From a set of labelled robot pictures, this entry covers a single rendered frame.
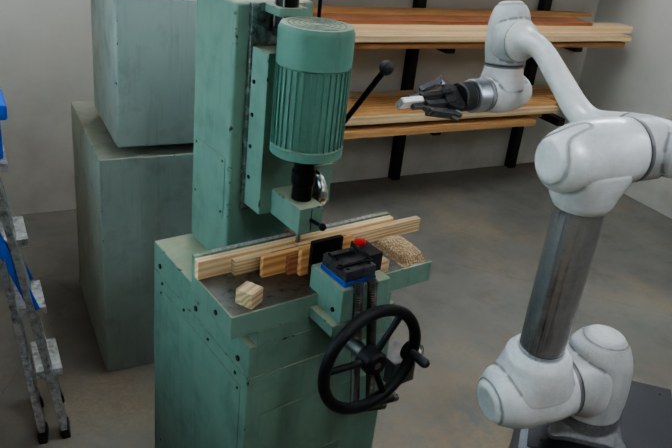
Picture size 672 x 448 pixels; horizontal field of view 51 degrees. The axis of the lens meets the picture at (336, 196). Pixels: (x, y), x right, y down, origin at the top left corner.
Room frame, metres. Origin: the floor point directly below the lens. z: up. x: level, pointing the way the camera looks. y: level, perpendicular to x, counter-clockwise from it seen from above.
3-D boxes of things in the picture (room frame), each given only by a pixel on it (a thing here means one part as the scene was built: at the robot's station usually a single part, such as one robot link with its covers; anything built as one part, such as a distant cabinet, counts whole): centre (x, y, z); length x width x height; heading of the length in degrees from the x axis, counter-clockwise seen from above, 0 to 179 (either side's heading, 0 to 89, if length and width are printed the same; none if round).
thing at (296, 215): (1.63, 0.10, 1.03); 0.14 x 0.07 x 0.09; 38
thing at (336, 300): (1.47, -0.06, 0.91); 0.15 x 0.14 x 0.09; 128
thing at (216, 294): (1.54, 0.00, 0.87); 0.61 x 0.30 x 0.06; 128
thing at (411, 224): (1.68, -0.01, 0.92); 0.60 x 0.02 x 0.04; 128
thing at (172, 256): (1.71, 0.16, 0.76); 0.57 x 0.45 x 0.09; 38
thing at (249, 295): (1.38, 0.17, 0.92); 0.05 x 0.04 x 0.04; 64
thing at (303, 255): (1.58, 0.01, 0.94); 0.16 x 0.02 x 0.08; 128
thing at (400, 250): (1.71, -0.19, 0.92); 0.14 x 0.09 x 0.04; 38
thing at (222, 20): (1.84, 0.26, 1.16); 0.22 x 0.22 x 0.72; 38
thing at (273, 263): (1.57, 0.06, 0.93); 0.24 x 0.01 x 0.06; 128
